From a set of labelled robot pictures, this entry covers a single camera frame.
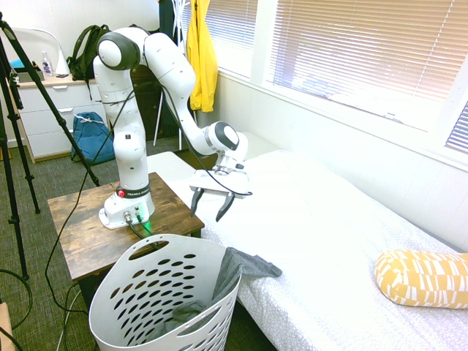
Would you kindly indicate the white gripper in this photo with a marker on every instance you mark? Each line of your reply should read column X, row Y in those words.
column 226, row 183

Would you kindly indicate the grey garment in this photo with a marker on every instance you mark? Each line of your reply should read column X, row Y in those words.
column 234, row 267

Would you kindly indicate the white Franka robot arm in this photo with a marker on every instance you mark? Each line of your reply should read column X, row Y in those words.
column 126, row 146

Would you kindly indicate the white perforated laundry basket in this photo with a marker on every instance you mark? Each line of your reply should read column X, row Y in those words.
column 146, row 281

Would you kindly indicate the cream bench cushion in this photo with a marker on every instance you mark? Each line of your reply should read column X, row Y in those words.
column 168, row 164

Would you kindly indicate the white coat rack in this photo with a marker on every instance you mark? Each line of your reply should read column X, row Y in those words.
column 180, row 144

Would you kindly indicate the dark wooden dresser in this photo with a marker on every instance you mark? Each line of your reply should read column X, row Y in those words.
column 157, row 109

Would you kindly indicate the white bed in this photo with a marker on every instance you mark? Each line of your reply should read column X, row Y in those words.
column 329, row 237

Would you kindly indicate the rustic wooden side table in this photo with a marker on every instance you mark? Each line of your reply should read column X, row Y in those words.
column 87, row 234

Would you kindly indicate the yellow hanging jacket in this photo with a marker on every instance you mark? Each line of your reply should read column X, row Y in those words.
column 203, row 55

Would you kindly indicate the narrow white window blinds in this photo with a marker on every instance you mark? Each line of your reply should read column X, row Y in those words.
column 459, row 128
column 234, row 33

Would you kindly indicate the white drawer dresser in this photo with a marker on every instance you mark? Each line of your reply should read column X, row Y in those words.
column 47, row 120

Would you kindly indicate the dark navy hanging garment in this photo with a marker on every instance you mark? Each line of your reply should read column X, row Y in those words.
column 168, row 14

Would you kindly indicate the dark green backpack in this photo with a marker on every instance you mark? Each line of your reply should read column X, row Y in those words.
column 82, row 55

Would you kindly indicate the white desk lamp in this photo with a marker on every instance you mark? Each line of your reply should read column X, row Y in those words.
column 62, row 62

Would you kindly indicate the clear plastic bottle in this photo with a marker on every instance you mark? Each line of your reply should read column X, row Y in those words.
column 47, row 67

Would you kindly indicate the grey box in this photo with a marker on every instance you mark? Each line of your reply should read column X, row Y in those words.
column 29, row 77

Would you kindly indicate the yellow patterned bolster pillow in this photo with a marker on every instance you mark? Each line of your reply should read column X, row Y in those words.
column 420, row 278

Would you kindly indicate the wide white window blinds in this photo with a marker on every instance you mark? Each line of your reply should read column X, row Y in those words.
column 365, row 44

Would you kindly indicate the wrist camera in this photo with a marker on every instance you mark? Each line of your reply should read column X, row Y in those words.
column 239, row 165

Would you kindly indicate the black camera tripod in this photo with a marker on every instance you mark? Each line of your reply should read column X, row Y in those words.
column 14, row 120

